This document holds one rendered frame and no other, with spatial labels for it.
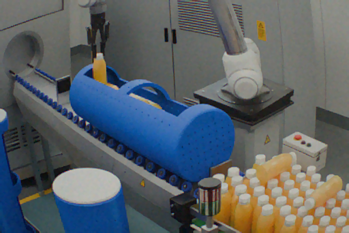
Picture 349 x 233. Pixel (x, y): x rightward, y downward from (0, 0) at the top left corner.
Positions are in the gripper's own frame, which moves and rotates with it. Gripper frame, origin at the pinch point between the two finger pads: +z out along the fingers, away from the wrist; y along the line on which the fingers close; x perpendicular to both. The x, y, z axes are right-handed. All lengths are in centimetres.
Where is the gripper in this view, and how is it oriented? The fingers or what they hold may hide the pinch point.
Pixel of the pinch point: (98, 50)
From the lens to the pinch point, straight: 265.9
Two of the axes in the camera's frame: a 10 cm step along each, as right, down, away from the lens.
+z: 0.5, 9.3, 3.7
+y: -8.0, 2.6, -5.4
